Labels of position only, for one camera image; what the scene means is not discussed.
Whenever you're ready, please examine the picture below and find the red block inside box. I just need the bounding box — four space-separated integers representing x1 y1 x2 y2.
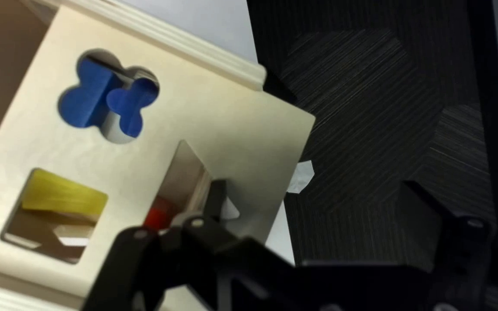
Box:
143 197 172 230

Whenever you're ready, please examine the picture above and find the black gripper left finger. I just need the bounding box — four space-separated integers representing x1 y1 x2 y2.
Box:
80 181 300 311

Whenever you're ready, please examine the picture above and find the blue flower block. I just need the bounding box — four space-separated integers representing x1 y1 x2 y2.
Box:
56 57 158 138

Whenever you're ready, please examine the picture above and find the wooden shape sorter box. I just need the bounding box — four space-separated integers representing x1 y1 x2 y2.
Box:
0 0 314 311

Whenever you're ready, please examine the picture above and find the yellow block inside box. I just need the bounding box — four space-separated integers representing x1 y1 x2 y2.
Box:
20 169 106 221

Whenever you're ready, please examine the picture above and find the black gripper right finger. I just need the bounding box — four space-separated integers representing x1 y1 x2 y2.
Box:
317 181 498 311

